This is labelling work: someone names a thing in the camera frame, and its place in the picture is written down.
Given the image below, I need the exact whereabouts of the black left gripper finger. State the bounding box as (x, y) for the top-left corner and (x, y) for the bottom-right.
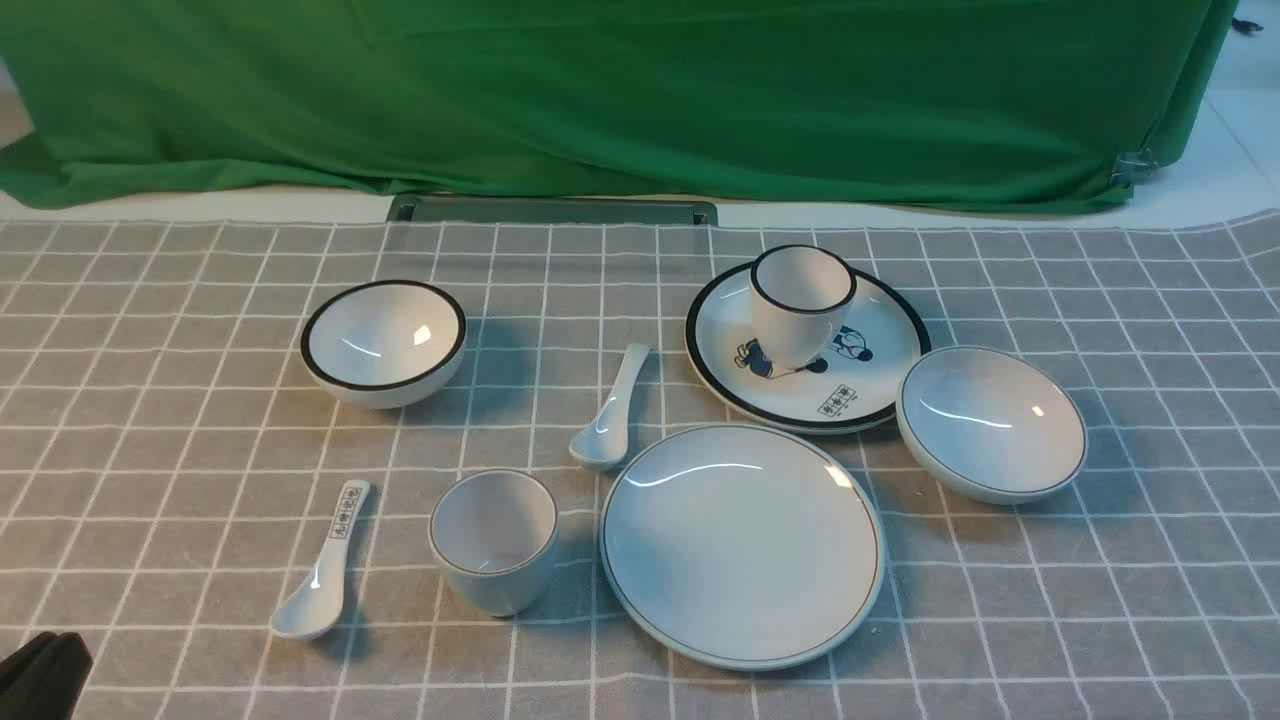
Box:
(1, 632), (93, 719)

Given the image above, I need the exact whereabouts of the thin-rimmed white cup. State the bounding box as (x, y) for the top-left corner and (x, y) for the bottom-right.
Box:
(428, 469), (559, 618)

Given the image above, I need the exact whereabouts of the plain white ceramic spoon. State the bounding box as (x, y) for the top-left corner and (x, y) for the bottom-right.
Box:
(568, 343), (652, 473)

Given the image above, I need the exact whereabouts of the thin-rimmed white bowl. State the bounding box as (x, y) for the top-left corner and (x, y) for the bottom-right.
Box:
(896, 346), (1089, 506)

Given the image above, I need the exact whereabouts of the patterned white ceramic spoon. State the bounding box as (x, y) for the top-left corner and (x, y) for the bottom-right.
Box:
(269, 479), (371, 641)

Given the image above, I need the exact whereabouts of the black-rimmed white bowl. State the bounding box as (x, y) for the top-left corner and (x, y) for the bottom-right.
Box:
(300, 279), (468, 410)

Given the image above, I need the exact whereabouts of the thin-rimmed white plate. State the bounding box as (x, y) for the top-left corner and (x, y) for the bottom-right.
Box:
(596, 423), (887, 671)

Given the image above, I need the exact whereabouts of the black-rimmed white cup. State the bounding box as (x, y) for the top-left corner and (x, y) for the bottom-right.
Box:
(749, 243), (858, 373)

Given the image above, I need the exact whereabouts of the black-rimmed patterned plate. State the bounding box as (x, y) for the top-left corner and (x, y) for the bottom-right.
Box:
(685, 263), (932, 436)

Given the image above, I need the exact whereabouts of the grey checked tablecloth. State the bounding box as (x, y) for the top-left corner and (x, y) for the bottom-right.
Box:
(1, 210), (1279, 719)

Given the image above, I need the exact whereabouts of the green backdrop cloth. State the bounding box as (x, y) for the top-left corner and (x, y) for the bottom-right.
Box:
(3, 1), (1236, 214)

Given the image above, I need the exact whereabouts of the metal backdrop clip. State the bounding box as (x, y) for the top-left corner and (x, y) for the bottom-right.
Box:
(1110, 149), (1161, 188)

